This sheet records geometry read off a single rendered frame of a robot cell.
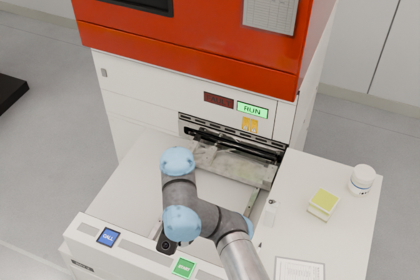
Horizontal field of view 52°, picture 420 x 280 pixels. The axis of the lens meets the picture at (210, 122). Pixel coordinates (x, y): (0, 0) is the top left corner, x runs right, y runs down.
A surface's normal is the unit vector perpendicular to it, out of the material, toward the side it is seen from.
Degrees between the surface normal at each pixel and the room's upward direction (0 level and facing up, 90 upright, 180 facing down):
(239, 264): 27
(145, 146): 0
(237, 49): 90
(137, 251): 0
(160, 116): 90
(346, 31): 90
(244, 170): 0
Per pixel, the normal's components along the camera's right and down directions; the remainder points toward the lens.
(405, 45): -0.39, 0.66
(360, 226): 0.00, -0.70
